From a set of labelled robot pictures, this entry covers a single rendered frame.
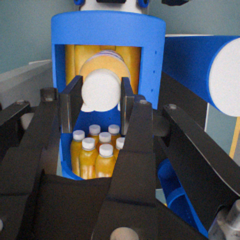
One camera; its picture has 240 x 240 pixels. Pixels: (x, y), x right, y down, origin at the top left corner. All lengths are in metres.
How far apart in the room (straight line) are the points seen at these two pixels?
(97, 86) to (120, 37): 0.20
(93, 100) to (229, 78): 0.56
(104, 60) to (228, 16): 1.72
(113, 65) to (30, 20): 1.57
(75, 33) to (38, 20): 1.35
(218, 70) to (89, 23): 0.44
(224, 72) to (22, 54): 1.55
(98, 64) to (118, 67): 0.02
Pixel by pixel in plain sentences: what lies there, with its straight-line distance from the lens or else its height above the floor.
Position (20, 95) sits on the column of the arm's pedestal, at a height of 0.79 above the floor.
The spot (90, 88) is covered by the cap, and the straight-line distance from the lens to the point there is 0.18.
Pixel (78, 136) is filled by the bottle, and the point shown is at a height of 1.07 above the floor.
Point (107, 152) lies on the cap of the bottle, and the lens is 0.53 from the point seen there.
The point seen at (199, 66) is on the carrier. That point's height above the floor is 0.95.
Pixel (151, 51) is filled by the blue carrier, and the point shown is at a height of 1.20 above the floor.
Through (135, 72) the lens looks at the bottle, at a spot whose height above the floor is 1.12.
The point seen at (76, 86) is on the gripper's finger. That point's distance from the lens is 0.16.
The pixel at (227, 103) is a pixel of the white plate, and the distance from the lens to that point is 0.71.
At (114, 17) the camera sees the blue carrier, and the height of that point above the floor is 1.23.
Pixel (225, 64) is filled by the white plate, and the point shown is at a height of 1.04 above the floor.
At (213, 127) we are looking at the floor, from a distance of 2.04.
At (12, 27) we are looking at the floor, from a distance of 1.83.
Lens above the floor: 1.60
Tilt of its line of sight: 66 degrees down
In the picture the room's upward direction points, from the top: 177 degrees clockwise
